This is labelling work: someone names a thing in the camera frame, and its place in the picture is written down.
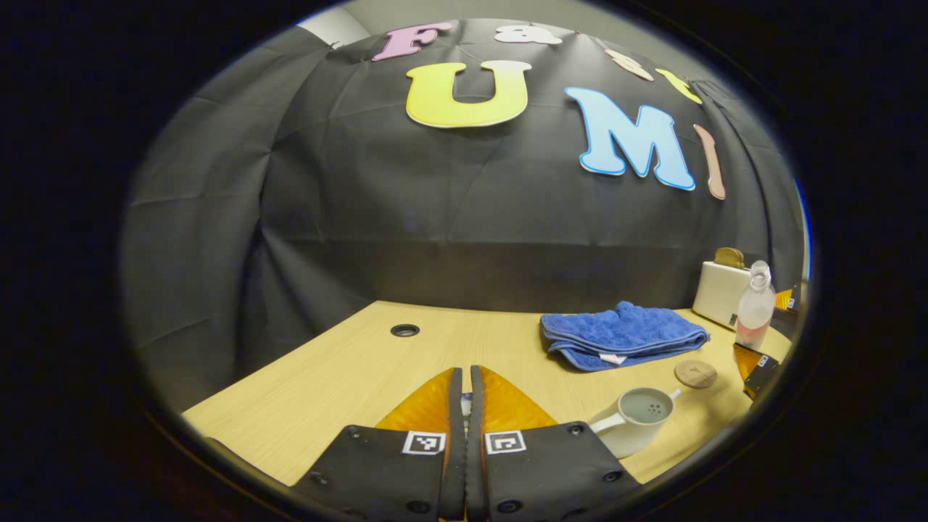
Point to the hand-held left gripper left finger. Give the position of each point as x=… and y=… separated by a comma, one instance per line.
x=455, y=464

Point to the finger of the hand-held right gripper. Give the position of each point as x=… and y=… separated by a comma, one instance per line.
x=763, y=370
x=786, y=297

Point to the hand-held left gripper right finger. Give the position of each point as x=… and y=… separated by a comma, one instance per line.
x=475, y=464

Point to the clear water bottle pink label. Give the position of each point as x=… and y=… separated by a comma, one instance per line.
x=755, y=312

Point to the round wooden coaster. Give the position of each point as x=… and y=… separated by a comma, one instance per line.
x=696, y=375

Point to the white ceramic teacup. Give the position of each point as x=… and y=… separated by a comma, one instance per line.
x=631, y=435

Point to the brown toast slice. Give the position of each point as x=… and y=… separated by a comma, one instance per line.
x=739, y=258
x=723, y=256

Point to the white toaster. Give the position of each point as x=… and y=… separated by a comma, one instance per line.
x=718, y=293

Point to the blue folded towel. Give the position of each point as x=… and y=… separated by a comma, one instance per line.
x=623, y=333

